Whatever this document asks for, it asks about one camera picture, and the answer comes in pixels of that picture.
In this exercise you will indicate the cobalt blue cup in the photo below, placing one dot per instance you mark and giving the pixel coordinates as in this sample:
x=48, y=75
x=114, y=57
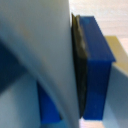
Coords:
x=36, y=40

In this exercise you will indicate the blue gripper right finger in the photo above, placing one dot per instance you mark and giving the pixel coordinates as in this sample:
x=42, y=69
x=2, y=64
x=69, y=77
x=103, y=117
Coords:
x=96, y=66

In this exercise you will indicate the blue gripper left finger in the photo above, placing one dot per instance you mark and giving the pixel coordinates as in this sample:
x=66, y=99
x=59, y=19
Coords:
x=48, y=108

